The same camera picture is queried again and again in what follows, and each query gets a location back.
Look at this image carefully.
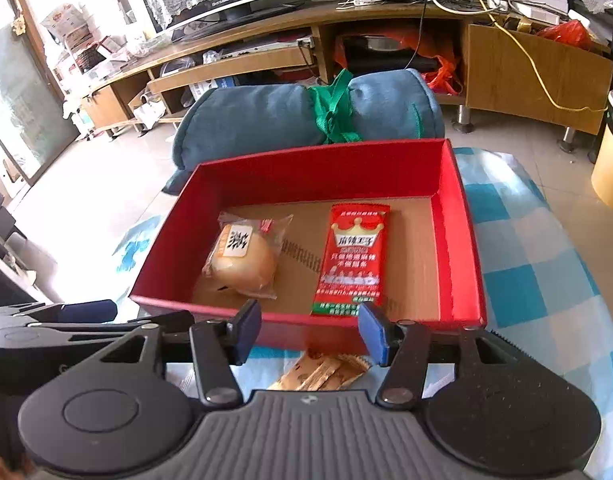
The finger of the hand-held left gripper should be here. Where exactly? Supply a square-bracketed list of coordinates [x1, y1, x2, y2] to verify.
[0, 299, 118, 328]
[0, 310, 196, 349]

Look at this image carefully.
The yellow trash bin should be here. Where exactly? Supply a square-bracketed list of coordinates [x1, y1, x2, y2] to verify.
[590, 89, 613, 211]

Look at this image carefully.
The green strap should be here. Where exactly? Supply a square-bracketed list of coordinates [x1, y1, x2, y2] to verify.
[307, 68, 369, 145]

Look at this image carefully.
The wooden TV stand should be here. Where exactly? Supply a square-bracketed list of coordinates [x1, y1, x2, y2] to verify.
[79, 0, 613, 136]

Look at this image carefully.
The blue rolled blanket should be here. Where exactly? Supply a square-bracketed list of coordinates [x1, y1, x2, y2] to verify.
[164, 67, 446, 196]

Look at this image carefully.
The black pot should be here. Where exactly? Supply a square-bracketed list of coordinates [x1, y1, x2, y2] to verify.
[343, 35, 437, 73]

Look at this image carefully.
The brown snack packet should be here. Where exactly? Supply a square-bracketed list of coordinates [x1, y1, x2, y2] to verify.
[266, 350, 372, 392]

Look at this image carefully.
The red plastic bag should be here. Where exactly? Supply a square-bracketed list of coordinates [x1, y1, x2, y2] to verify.
[536, 20, 594, 51]

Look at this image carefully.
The red cardboard box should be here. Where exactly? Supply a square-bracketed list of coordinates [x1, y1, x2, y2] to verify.
[130, 137, 488, 356]

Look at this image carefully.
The yellow cable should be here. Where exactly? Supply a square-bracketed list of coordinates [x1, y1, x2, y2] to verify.
[386, 0, 609, 111]

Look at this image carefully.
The white flat device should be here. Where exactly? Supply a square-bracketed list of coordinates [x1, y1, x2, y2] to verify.
[511, 2, 559, 24]

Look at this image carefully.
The blue checkered tablecloth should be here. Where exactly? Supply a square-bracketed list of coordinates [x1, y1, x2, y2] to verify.
[111, 147, 613, 480]

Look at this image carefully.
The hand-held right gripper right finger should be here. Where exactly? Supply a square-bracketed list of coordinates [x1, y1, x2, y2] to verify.
[357, 301, 527, 409]

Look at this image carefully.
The black television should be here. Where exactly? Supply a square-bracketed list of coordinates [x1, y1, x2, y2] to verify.
[151, 0, 317, 43]

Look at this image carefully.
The blue printed carton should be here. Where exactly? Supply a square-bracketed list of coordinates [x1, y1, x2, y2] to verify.
[189, 77, 237, 103]

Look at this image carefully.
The orange plastic bag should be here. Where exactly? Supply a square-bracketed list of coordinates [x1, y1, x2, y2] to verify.
[336, 30, 464, 96]

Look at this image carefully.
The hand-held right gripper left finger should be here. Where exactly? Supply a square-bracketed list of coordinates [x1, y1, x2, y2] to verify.
[89, 299, 264, 408]

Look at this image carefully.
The bread bun packet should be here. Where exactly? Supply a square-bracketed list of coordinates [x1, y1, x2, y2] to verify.
[201, 212, 294, 301]

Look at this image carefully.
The red snack packet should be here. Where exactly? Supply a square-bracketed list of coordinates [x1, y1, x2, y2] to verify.
[310, 203, 391, 317]

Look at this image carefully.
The silver media player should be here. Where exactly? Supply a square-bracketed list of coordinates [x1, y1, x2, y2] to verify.
[219, 37, 314, 58]

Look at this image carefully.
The dark furniture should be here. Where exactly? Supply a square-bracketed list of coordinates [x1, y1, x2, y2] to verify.
[0, 187, 57, 306]

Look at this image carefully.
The stack of printed boxes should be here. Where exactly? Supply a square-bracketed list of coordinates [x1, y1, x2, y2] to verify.
[40, 4, 117, 68]

